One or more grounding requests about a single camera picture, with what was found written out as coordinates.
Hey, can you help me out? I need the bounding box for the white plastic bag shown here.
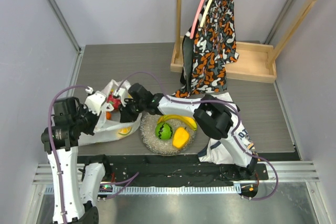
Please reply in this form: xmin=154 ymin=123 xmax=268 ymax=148
xmin=79 ymin=80 xmax=142 ymax=146

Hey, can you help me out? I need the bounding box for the red fake dragon fruit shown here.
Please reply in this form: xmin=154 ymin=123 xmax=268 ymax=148
xmin=107 ymin=93 xmax=121 ymax=111

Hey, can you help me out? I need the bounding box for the green fake watermelon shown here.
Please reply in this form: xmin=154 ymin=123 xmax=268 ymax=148
xmin=155 ymin=122 xmax=173 ymax=140

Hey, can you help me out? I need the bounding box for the yellow fake bell pepper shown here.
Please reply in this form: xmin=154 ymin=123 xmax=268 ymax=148
xmin=172 ymin=127 xmax=190 ymax=149

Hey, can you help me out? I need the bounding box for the yellow fake banana bunch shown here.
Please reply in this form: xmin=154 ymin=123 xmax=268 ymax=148
xmin=157 ymin=114 xmax=197 ymax=131

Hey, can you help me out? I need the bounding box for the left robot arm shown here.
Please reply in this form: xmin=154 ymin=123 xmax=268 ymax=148
xmin=41 ymin=94 xmax=112 ymax=223

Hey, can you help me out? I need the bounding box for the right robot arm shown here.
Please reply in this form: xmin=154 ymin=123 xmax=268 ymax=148
xmin=113 ymin=83 xmax=258 ymax=179

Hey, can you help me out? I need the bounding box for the fake orange fruit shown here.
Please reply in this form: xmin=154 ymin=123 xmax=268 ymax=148
xmin=106 ymin=112 xmax=112 ymax=120

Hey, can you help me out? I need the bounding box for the round glass plate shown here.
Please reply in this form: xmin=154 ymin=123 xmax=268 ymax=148
xmin=140 ymin=114 xmax=197 ymax=156

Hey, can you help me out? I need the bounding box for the zebra striped garment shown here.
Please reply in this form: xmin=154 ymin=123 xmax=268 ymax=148
xmin=180 ymin=28 xmax=194 ymax=96

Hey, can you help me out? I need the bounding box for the pink clothes hanger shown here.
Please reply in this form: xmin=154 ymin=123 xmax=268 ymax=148
xmin=190 ymin=0 xmax=205 ymax=39

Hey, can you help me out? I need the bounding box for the camouflage patterned garment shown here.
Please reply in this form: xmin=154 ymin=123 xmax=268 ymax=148
xmin=173 ymin=0 xmax=239 ymax=98

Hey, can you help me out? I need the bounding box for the white navy-trimmed tank top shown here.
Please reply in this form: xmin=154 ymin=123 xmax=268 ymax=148
xmin=198 ymin=92 xmax=255 ymax=168

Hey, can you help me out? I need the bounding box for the wooden clothes rack base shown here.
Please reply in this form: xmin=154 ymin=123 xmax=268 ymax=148
xmin=170 ymin=0 xmax=336 ymax=84

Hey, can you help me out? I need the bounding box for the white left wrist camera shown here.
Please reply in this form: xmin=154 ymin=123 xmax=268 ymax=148
xmin=84 ymin=87 xmax=114 ymax=116

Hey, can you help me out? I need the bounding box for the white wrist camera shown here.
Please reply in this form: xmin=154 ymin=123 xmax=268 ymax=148
xmin=113 ymin=88 xmax=129 ymax=106
xmin=84 ymin=87 xmax=114 ymax=116

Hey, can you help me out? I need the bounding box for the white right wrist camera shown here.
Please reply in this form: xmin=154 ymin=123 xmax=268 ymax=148
xmin=113 ymin=88 xmax=129 ymax=106

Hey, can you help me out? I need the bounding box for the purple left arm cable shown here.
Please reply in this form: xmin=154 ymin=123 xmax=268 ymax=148
xmin=47 ymin=84 xmax=140 ymax=224

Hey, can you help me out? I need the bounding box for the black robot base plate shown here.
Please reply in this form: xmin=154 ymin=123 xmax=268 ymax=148
xmin=77 ymin=154 xmax=269 ymax=186

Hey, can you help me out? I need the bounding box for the white slotted cable duct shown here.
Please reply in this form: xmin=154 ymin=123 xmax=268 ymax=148
xmin=44 ymin=185 xmax=242 ymax=196

